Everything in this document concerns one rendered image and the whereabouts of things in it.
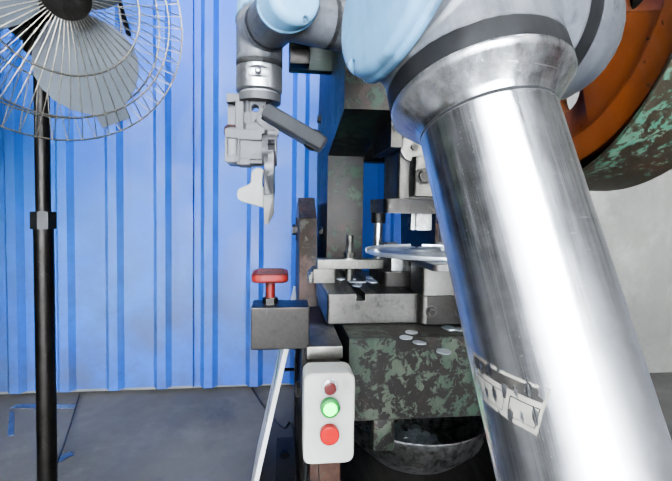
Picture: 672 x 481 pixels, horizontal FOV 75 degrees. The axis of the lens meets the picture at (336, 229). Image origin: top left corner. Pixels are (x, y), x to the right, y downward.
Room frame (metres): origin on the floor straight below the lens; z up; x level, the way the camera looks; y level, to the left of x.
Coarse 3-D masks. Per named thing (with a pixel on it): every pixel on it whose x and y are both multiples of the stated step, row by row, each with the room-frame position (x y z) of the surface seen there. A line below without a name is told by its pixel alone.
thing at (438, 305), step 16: (416, 272) 0.85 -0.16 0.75; (432, 272) 0.82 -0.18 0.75; (448, 272) 0.82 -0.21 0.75; (416, 288) 0.84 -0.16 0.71; (432, 288) 0.82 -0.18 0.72; (448, 288) 0.82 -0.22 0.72; (432, 304) 0.82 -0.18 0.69; (448, 304) 0.82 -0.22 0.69; (432, 320) 0.82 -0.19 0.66; (448, 320) 0.82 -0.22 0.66
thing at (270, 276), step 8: (256, 272) 0.72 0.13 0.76; (264, 272) 0.71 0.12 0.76; (272, 272) 0.72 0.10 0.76; (280, 272) 0.72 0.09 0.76; (256, 280) 0.70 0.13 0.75; (264, 280) 0.70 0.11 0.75; (272, 280) 0.70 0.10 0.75; (280, 280) 0.70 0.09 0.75; (272, 288) 0.73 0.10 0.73; (272, 296) 0.73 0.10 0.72
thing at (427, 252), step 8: (368, 248) 0.92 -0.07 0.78; (376, 248) 0.95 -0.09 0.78; (384, 248) 0.95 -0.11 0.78; (392, 248) 0.96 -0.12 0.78; (400, 248) 0.96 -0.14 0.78; (408, 248) 0.96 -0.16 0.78; (416, 248) 0.90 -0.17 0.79; (424, 248) 0.90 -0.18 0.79; (432, 248) 0.90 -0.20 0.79; (440, 248) 0.90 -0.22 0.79; (384, 256) 0.79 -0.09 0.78; (392, 256) 0.77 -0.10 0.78; (400, 256) 0.76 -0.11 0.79; (408, 256) 0.75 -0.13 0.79; (416, 256) 0.75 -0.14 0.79; (424, 256) 0.80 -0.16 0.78; (432, 256) 0.80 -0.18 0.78; (440, 256) 0.80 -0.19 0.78
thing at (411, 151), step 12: (408, 144) 0.90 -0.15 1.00; (396, 156) 0.92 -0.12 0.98; (408, 156) 0.90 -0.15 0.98; (420, 156) 0.88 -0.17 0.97; (384, 168) 1.03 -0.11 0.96; (396, 168) 0.92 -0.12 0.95; (408, 168) 0.91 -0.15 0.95; (420, 168) 0.88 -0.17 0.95; (384, 180) 1.02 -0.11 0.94; (396, 180) 0.92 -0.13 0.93; (408, 180) 0.91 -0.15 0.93; (420, 180) 0.88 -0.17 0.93; (384, 192) 1.02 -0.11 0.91; (396, 192) 0.91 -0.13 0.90; (408, 192) 0.91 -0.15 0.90; (420, 192) 0.88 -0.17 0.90
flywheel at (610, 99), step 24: (648, 0) 0.83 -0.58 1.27; (648, 24) 0.83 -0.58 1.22; (624, 48) 0.89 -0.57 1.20; (648, 48) 0.79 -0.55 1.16; (624, 72) 0.89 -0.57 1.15; (648, 72) 0.78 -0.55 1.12; (600, 96) 0.95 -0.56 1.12; (624, 96) 0.84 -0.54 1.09; (576, 120) 1.02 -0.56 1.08; (600, 120) 0.90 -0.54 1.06; (624, 120) 0.83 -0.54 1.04; (576, 144) 0.97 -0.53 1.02; (600, 144) 0.89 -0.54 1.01
